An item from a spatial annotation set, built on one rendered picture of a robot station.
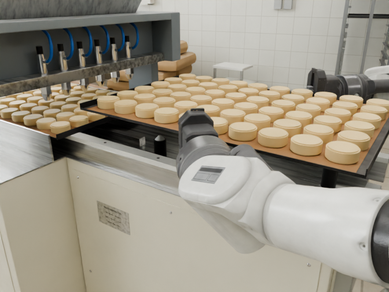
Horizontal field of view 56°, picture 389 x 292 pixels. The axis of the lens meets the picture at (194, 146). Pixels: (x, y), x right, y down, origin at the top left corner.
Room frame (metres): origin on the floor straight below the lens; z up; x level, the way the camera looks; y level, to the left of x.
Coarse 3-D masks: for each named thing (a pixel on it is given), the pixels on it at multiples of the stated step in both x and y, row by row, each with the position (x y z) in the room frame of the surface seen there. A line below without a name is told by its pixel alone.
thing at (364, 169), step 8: (80, 104) 0.79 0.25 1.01; (88, 104) 0.80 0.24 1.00; (96, 104) 0.82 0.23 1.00; (96, 112) 0.76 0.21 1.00; (128, 120) 0.70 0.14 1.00; (160, 128) 0.66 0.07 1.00; (384, 128) 0.65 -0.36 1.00; (384, 136) 0.58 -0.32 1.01; (232, 144) 0.57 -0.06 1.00; (376, 144) 0.57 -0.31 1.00; (264, 152) 0.54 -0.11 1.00; (368, 152) 0.54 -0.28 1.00; (376, 152) 0.51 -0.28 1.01; (296, 160) 0.51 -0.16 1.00; (304, 160) 0.50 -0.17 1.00; (368, 160) 0.51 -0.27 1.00; (328, 168) 0.48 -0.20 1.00; (336, 168) 0.47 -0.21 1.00; (360, 168) 0.48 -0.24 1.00; (368, 168) 0.46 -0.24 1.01; (360, 176) 0.46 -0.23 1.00
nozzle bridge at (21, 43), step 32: (0, 32) 0.78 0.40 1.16; (32, 32) 0.94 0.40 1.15; (64, 32) 1.01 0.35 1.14; (96, 32) 1.11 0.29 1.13; (128, 32) 1.22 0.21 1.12; (160, 32) 1.30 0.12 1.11; (0, 64) 0.85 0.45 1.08; (32, 64) 0.92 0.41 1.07; (96, 64) 1.05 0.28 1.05; (128, 64) 1.14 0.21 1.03; (0, 96) 0.79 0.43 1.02
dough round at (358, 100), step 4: (344, 96) 0.81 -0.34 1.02; (348, 96) 0.81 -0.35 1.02; (352, 96) 0.81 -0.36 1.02; (356, 96) 0.81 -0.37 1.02; (340, 100) 0.80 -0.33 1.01; (344, 100) 0.79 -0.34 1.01; (348, 100) 0.78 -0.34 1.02; (352, 100) 0.78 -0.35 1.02; (356, 100) 0.78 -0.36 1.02; (360, 100) 0.78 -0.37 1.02; (360, 104) 0.78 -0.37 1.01
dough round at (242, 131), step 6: (234, 126) 0.61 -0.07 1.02; (240, 126) 0.61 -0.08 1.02; (246, 126) 0.61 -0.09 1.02; (252, 126) 0.61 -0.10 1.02; (234, 132) 0.59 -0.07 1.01; (240, 132) 0.58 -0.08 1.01; (246, 132) 0.58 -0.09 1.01; (252, 132) 0.59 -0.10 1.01; (234, 138) 0.59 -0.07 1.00; (240, 138) 0.58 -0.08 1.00; (246, 138) 0.58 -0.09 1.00; (252, 138) 0.59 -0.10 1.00
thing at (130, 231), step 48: (96, 192) 0.81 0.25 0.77; (144, 192) 0.72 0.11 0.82; (96, 240) 0.83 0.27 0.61; (144, 240) 0.73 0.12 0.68; (192, 240) 0.65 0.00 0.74; (96, 288) 0.84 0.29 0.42; (144, 288) 0.73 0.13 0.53; (192, 288) 0.65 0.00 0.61; (240, 288) 0.58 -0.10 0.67; (288, 288) 0.53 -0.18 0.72
